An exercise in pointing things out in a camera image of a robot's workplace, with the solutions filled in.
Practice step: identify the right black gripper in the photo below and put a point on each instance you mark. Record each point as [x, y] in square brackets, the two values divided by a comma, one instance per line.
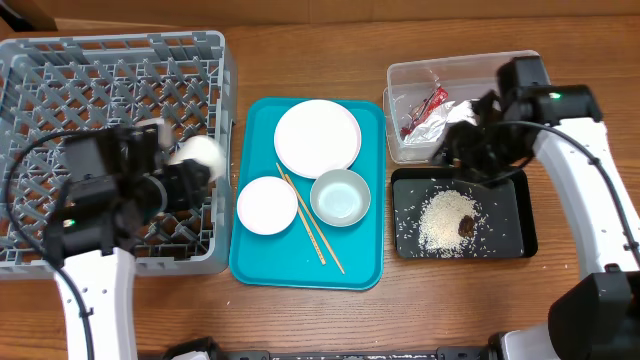
[465, 138]

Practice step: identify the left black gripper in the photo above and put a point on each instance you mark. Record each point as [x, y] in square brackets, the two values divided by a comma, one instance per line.
[190, 182]

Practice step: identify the white paper cup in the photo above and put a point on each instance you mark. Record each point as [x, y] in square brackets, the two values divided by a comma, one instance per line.
[204, 151]

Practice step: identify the white napkin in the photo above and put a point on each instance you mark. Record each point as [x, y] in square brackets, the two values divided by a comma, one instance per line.
[434, 127]

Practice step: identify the red snack wrapper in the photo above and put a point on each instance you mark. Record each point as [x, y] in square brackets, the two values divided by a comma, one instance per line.
[420, 114]

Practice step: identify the pile of white rice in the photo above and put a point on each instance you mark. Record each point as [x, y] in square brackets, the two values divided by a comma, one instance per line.
[430, 229]

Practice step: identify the grey ceramic bowl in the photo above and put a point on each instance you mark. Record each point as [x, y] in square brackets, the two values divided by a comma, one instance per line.
[340, 198]

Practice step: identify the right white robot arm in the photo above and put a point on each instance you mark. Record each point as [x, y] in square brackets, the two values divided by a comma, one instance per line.
[562, 127]

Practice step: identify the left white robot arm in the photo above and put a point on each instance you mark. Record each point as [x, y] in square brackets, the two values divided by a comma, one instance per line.
[120, 180]

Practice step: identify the black waste tray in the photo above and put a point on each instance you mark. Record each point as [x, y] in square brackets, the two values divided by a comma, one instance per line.
[511, 230]

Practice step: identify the clear plastic bin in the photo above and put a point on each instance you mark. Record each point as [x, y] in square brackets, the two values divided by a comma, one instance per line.
[464, 78]

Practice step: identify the small pink-rimmed saucer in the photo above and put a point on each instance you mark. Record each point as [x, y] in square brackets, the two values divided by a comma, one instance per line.
[267, 205]

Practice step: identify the right wooden chopstick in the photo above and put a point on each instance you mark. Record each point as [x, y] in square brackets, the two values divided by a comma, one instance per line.
[316, 226]

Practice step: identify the wooden chopstick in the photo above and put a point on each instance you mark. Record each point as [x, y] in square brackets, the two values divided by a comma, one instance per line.
[302, 216]
[316, 226]

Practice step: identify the teal serving tray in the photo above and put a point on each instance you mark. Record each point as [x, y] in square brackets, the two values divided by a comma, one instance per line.
[288, 258]

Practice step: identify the large white plate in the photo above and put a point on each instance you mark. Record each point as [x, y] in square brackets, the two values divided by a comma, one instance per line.
[316, 136]

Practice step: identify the left wooden chopstick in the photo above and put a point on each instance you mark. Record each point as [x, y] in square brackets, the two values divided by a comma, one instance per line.
[302, 216]

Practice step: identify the grey plastic dish rack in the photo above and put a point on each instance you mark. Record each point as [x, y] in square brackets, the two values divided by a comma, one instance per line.
[49, 85]

